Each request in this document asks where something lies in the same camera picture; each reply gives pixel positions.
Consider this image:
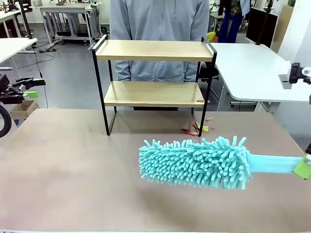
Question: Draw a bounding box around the person's left forearm grey sleeve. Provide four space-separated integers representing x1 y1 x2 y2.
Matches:
183 62 199 83

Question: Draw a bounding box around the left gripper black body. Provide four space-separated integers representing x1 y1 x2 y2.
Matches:
0 74 26 105

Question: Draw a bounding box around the person in blue trousers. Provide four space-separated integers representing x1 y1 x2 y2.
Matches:
217 0 251 44

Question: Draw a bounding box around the black monitor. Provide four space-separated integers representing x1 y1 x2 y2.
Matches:
245 7 278 49

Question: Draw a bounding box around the thin black floor cable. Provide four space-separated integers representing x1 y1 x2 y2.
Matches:
31 45 54 109

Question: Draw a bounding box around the black office chair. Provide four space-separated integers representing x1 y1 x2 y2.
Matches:
198 62 219 82

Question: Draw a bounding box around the teal chenille duster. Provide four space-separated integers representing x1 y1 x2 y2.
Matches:
138 135 304 191

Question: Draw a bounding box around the grey black wrist camera bracket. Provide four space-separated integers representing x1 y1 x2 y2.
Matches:
278 62 311 90

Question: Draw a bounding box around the two-tier wooden shelf black frame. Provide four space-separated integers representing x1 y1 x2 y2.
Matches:
91 34 218 137

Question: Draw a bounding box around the black pole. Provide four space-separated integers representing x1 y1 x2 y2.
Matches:
18 0 34 40

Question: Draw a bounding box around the person in grey hoodie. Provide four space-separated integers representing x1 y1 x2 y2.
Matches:
109 0 210 83

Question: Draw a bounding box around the white framed workbench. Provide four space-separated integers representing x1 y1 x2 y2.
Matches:
38 2 103 48

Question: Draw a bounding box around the thick black robot hose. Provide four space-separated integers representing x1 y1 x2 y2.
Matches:
0 104 12 138

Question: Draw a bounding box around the white background desk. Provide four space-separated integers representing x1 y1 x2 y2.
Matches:
0 9 24 38

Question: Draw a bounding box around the cardboard box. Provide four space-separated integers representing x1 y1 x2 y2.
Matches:
10 100 40 120

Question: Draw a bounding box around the large white table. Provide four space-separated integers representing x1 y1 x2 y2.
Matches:
210 43 311 112

